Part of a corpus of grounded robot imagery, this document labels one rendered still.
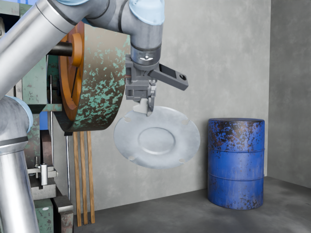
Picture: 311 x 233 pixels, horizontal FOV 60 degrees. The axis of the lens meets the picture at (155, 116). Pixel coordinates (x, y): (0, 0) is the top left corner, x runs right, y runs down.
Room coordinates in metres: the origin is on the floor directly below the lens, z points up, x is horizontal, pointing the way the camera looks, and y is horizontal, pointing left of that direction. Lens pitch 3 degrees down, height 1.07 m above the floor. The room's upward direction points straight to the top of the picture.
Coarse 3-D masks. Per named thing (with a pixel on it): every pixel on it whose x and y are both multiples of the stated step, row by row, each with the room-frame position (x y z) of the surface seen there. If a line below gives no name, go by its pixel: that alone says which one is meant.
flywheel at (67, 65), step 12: (72, 36) 1.33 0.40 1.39; (60, 60) 1.62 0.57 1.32; (72, 60) 1.34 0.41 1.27; (60, 72) 1.62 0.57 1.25; (72, 72) 1.50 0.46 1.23; (60, 84) 1.63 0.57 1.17; (72, 84) 1.50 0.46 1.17; (72, 96) 1.51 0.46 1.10; (72, 108) 1.40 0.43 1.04; (72, 120) 1.36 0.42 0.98
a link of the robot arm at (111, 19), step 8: (112, 0) 0.57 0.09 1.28; (120, 0) 0.60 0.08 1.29; (112, 8) 0.57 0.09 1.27; (120, 8) 0.59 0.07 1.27; (104, 16) 0.57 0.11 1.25; (112, 16) 0.59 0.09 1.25; (120, 16) 0.59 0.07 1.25; (88, 24) 0.64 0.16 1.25; (96, 24) 0.60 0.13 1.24; (104, 24) 0.60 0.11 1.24; (112, 24) 0.60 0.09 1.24; (120, 24) 0.60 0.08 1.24; (120, 32) 0.63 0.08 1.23
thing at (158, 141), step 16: (128, 112) 0.84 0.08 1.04; (160, 112) 0.82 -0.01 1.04; (176, 112) 0.81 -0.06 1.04; (128, 128) 0.87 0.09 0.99; (144, 128) 0.86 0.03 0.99; (160, 128) 0.86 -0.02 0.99; (176, 128) 0.85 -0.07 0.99; (192, 128) 0.85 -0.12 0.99; (128, 144) 0.91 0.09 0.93; (144, 144) 0.92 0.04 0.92; (160, 144) 0.91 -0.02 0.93; (176, 144) 0.90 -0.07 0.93; (192, 144) 0.89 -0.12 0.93; (144, 160) 0.96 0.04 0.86; (160, 160) 0.95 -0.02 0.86; (176, 160) 0.94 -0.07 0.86
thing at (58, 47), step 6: (60, 42) 1.32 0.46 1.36; (66, 42) 1.34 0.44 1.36; (54, 48) 1.29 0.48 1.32; (60, 48) 1.30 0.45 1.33; (66, 48) 1.32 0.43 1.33; (72, 48) 1.33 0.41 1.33; (48, 54) 1.30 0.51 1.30; (54, 54) 1.31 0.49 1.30; (60, 54) 1.32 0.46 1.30; (66, 54) 1.33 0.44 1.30
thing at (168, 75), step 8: (160, 64) 0.72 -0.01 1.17; (152, 72) 0.69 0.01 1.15; (160, 72) 0.69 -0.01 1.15; (168, 72) 0.72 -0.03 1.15; (176, 72) 0.74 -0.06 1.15; (160, 80) 0.71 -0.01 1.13; (168, 80) 0.71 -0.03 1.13; (176, 80) 0.71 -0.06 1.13; (184, 80) 0.73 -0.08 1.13; (184, 88) 0.73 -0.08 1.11
